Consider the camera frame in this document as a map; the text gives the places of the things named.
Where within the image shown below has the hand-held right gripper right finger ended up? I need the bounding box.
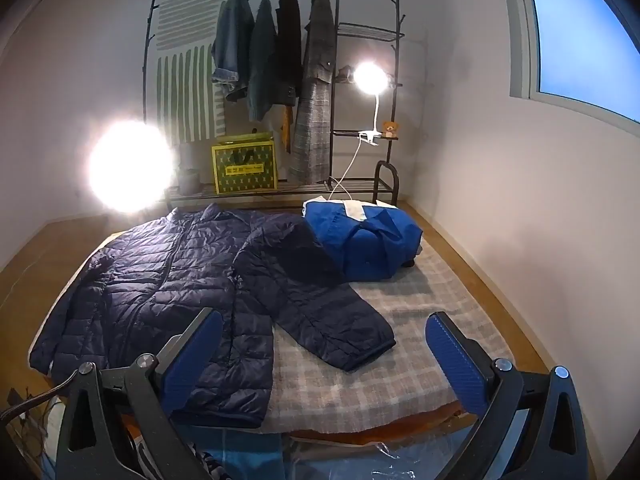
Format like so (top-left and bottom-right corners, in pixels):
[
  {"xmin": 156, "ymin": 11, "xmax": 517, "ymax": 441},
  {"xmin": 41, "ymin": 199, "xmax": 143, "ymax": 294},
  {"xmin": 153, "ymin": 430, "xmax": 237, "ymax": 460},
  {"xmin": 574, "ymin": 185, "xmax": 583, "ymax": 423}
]
[{"xmin": 425, "ymin": 311, "xmax": 593, "ymax": 480}]

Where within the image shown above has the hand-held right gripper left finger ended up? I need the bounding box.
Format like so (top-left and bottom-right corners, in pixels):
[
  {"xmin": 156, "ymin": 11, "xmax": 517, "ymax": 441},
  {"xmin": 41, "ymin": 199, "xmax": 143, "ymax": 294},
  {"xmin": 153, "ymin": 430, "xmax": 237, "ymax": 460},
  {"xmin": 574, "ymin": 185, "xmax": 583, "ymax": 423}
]
[{"xmin": 55, "ymin": 306, "xmax": 224, "ymax": 480}]

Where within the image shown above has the navy puffer jacket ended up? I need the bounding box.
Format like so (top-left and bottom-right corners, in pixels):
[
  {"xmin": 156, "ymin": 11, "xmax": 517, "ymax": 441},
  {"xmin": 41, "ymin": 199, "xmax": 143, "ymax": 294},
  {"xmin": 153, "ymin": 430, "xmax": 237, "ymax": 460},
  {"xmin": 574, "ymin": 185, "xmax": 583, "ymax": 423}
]
[{"xmin": 28, "ymin": 203, "xmax": 397, "ymax": 430}]

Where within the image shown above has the black metal clothes rack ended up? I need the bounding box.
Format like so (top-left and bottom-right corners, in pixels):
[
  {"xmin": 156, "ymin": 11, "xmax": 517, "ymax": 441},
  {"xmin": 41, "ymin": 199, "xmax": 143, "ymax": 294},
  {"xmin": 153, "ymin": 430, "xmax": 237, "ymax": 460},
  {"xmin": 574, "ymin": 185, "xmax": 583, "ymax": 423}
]
[{"xmin": 141, "ymin": 0, "xmax": 405, "ymax": 207}]

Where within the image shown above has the blue jacket with white collar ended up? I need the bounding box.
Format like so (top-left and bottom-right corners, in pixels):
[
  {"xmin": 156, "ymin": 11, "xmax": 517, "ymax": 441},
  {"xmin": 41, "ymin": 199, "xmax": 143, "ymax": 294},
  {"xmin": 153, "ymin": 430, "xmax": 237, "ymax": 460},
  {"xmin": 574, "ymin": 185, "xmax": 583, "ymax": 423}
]
[{"xmin": 302, "ymin": 199, "xmax": 425, "ymax": 282}]

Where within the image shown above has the clear plastic sheet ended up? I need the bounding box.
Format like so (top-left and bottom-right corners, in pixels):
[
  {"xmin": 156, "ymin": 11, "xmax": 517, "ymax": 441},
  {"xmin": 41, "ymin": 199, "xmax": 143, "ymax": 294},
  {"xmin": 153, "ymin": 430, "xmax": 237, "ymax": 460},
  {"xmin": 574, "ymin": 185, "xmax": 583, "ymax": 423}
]
[{"xmin": 200, "ymin": 430, "xmax": 481, "ymax": 480}]

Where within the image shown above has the yellow printed storage box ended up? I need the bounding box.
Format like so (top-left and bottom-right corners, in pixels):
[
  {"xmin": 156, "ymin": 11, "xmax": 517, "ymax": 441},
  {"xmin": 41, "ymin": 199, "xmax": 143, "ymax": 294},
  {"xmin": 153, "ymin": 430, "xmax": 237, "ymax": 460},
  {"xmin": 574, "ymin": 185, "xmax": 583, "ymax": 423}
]
[{"xmin": 211, "ymin": 132, "xmax": 279, "ymax": 195}]

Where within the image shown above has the grey plaid long coat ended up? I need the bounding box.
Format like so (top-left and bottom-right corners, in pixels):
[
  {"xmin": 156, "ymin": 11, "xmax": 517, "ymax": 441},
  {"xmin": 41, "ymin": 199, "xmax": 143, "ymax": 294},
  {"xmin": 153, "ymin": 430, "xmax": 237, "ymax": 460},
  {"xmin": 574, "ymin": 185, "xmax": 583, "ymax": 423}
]
[{"xmin": 287, "ymin": 0, "xmax": 337, "ymax": 184}]

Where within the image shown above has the white clip lamp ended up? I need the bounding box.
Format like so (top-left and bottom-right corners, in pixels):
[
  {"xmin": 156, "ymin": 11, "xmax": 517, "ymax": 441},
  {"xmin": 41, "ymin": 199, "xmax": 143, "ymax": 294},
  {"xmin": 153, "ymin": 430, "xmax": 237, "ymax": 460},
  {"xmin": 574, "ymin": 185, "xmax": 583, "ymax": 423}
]
[{"xmin": 327, "ymin": 61, "xmax": 391, "ymax": 206}]

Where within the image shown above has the dark teal jacket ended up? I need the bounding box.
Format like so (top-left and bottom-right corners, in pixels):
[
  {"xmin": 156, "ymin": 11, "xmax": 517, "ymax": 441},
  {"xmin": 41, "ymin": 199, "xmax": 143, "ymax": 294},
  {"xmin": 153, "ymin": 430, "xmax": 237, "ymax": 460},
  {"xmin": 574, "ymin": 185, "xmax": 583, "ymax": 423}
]
[{"xmin": 246, "ymin": 0, "xmax": 296, "ymax": 122}]

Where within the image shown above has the blue denim jacket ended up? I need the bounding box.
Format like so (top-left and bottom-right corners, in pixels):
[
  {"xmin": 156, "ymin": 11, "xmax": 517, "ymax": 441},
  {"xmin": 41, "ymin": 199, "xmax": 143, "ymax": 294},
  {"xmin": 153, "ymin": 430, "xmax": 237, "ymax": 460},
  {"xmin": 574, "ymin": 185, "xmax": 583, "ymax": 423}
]
[{"xmin": 211, "ymin": 0, "xmax": 256, "ymax": 103}]

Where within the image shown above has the black coat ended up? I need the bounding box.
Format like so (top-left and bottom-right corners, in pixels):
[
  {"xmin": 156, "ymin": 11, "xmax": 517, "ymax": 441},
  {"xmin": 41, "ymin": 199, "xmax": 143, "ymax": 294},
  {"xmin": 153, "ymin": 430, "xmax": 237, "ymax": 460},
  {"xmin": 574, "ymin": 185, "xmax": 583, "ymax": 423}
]
[{"xmin": 276, "ymin": 0, "xmax": 303, "ymax": 106}]

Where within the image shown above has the window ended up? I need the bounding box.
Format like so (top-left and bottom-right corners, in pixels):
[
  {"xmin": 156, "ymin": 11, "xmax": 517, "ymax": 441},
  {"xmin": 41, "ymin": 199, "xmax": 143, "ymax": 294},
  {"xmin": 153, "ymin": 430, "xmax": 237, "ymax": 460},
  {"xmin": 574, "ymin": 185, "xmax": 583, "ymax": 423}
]
[{"xmin": 500, "ymin": 0, "xmax": 640, "ymax": 123}]

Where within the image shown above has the black cable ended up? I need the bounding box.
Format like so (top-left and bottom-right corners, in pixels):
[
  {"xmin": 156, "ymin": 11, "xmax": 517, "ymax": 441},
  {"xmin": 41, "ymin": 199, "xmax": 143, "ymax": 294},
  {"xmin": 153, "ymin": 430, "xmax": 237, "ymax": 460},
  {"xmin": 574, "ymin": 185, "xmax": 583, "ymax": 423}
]
[{"xmin": 0, "ymin": 379, "xmax": 78, "ymax": 423}]

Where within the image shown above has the bright ring light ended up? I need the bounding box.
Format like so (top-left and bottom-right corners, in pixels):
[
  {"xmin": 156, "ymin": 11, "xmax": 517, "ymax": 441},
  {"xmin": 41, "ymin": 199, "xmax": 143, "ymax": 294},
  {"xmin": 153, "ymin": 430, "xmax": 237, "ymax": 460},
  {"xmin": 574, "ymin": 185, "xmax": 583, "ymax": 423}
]
[{"xmin": 87, "ymin": 120, "xmax": 176, "ymax": 213}]

